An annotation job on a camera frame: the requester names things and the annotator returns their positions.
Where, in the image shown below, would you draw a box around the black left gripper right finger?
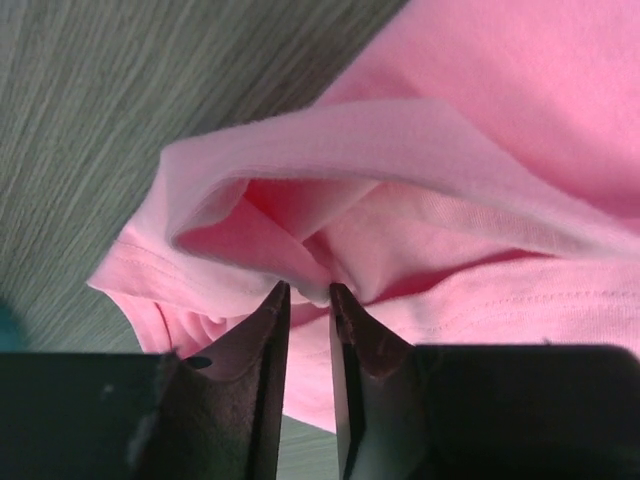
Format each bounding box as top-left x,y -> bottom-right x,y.
330,283 -> 639,479

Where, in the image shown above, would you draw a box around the teal plastic basket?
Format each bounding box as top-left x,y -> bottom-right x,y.
0,300 -> 26,352

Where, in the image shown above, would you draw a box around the pink t shirt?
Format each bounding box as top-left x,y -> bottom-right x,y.
89,1 -> 639,431

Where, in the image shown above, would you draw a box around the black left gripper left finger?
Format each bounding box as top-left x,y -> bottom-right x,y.
1,283 -> 290,479

